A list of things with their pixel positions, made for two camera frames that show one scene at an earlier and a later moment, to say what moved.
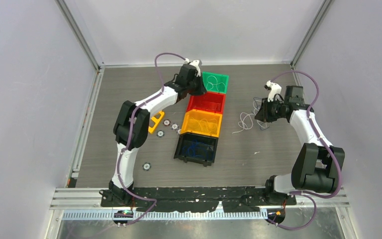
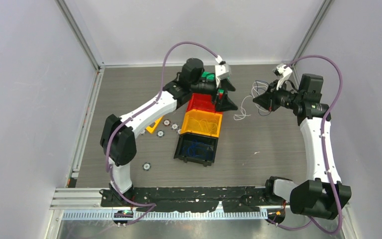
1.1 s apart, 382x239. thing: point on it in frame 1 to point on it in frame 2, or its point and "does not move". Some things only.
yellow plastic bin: [202, 122] does not move
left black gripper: [202, 89] to [225, 103]
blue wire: [198, 149] does not move
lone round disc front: [146, 166] does not move
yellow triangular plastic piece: [156, 121] does not move
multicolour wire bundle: [248, 120] to [248, 104]
